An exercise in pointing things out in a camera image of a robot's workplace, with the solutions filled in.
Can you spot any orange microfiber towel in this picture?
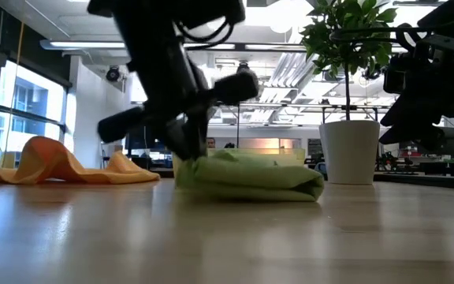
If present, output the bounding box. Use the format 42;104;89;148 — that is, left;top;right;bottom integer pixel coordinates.
0;136;161;185

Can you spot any black table edge rail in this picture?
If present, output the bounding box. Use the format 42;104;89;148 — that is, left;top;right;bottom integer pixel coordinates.
147;167;454;190

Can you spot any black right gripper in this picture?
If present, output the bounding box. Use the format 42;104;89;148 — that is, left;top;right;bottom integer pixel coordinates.
378;35;454;151

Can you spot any translucent yellow plastic bin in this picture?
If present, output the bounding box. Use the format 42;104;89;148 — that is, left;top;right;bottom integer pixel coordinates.
171;148;307;169

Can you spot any black metal overhead frame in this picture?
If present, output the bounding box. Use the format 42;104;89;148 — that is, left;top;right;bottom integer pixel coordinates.
210;101;389;149

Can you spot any green leafy potted plant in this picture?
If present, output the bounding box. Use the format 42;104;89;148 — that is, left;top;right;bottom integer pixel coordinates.
300;0;400;121

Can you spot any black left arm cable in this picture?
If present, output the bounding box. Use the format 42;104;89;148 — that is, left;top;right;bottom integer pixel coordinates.
173;15;238;44

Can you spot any lime green microfiber towel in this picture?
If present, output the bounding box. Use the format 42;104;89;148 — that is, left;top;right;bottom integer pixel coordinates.
174;148;326;203

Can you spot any cardboard box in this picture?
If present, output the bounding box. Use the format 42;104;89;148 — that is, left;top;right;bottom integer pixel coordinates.
0;151;17;169

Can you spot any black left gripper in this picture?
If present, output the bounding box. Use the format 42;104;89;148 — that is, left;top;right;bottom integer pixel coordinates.
97;70;259;159

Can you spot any black computer monitor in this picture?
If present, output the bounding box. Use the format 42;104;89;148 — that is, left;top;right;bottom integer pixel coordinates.
442;125;454;159

